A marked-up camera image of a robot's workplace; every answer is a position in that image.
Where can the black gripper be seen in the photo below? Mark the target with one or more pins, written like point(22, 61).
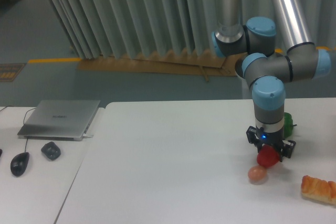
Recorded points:
point(258, 137)

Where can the red bell pepper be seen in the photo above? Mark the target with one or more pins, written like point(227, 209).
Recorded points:
point(267, 157)

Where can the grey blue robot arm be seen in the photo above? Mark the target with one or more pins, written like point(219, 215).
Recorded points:
point(277, 51)

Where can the green bell pepper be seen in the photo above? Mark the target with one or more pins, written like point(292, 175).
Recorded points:
point(288, 125)

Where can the brown egg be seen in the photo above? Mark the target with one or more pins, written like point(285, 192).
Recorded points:
point(257, 173)

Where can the toasted bread piece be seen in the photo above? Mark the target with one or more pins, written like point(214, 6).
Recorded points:
point(318, 189)

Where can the pale green curtain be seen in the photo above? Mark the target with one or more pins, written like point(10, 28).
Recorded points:
point(131, 27)

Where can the silver closed laptop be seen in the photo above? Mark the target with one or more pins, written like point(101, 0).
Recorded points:
point(60, 120)

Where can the black small controller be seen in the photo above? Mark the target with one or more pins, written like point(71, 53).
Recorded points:
point(51, 151)

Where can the black computer mouse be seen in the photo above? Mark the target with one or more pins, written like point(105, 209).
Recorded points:
point(19, 164)

